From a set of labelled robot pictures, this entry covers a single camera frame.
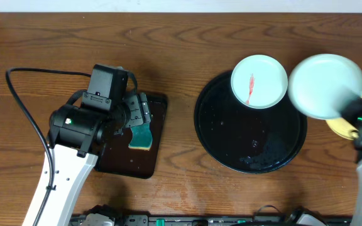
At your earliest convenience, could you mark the yellow plate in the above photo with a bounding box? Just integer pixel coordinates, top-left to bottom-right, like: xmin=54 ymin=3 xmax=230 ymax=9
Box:
xmin=326 ymin=93 xmax=362 ymax=140

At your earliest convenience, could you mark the black round tray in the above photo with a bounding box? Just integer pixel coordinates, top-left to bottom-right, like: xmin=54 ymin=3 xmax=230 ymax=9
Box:
xmin=194 ymin=71 xmax=307 ymax=174

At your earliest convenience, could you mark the black rectangular tray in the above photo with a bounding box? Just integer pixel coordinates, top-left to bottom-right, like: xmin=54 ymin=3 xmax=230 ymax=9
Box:
xmin=94 ymin=94 xmax=167 ymax=179

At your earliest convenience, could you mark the green yellow sponge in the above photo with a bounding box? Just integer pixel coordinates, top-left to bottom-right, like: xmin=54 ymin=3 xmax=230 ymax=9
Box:
xmin=128 ymin=123 xmax=153 ymax=151

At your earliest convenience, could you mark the light green plate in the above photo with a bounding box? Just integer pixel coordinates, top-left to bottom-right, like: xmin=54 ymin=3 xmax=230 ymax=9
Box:
xmin=231 ymin=55 xmax=288 ymax=109
xmin=288 ymin=54 xmax=362 ymax=120

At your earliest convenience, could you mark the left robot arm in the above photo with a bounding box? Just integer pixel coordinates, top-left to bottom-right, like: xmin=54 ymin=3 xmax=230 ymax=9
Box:
xmin=23 ymin=90 xmax=157 ymax=225

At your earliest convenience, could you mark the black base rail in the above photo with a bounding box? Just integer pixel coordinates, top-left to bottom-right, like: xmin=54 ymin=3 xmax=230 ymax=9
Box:
xmin=69 ymin=205 xmax=352 ymax=226

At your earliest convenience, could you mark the black left cable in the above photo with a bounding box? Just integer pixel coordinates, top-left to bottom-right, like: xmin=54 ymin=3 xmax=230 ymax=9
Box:
xmin=5 ymin=67 xmax=92 ymax=226

